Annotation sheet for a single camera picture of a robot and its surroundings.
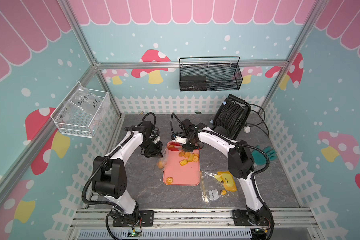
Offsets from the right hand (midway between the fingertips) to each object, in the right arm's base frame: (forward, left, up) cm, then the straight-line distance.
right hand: (186, 146), depth 95 cm
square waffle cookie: (-9, +2, -5) cm, 11 cm away
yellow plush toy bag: (-23, -15, -6) cm, 29 cm away
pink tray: (-12, +3, -6) cm, 14 cm away
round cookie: (-20, +11, -6) cm, 23 cm away
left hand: (-11, +14, +5) cm, 19 cm away
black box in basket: (+26, -4, +29) cm, 39 cm away
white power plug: (+16, -44, -4) cm, 47 cm away
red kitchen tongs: (+2, +6, -4) cm, 7 cm away
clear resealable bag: (-13, +14, +4) cm, 20 cm away
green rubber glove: (-7, -46, -5) cm, 47 cm away
